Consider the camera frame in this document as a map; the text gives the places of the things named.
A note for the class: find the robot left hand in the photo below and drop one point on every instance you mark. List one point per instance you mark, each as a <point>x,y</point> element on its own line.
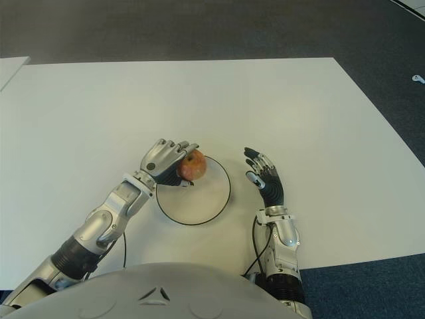
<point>157,159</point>

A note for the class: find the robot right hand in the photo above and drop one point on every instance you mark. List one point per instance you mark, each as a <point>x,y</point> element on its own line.
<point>274,191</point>

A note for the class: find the red yellow apple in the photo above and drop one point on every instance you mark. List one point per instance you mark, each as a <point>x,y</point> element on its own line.
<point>192,166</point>

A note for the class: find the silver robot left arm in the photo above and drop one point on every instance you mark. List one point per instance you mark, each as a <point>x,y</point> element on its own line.
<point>106,216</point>

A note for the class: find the white plate with black rim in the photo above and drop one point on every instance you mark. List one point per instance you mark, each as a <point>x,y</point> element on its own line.
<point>199,202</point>

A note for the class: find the grey robot torso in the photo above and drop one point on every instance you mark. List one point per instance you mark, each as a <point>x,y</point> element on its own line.
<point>159,292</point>

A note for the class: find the white side table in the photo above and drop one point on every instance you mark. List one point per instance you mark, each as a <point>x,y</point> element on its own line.
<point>10,71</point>

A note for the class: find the small white floor object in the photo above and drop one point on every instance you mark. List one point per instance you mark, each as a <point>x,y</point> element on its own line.
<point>417,78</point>

